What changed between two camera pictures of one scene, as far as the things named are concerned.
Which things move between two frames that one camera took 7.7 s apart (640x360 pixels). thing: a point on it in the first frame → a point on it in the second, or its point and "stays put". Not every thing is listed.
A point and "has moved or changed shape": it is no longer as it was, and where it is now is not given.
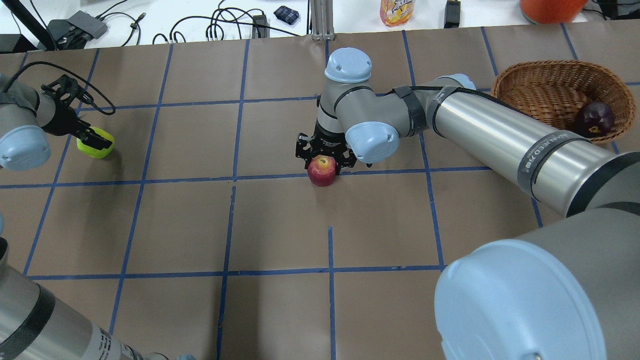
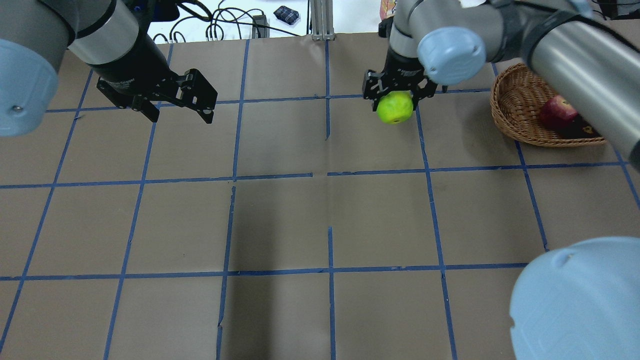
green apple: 94,152 has moved or changed shape
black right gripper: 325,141 → 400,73
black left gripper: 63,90 → 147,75
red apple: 321,170 → 558,111
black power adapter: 261,29 stays put
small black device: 286,15 stays put
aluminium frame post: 322,19 stays put
